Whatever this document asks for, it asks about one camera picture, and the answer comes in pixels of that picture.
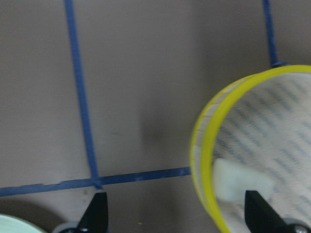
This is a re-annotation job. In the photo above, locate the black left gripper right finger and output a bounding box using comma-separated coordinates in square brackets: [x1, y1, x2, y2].
[244, 190, 287, 233]

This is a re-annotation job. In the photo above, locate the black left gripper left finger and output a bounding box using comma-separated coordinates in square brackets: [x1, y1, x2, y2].
[77, 192, 108, 233]

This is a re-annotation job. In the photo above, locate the white steamed bun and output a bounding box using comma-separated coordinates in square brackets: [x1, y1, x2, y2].
[212, 158, 275, 202]

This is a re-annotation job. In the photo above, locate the light green plate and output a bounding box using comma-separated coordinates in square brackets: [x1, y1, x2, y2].
[0, 215, 43, 233]

